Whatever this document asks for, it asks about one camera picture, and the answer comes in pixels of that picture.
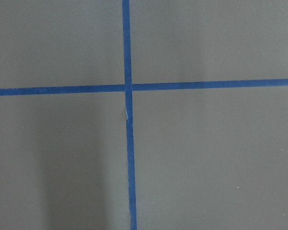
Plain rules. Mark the blue tape line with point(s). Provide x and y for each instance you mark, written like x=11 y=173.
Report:
x=206 y=85
x=126 y=48

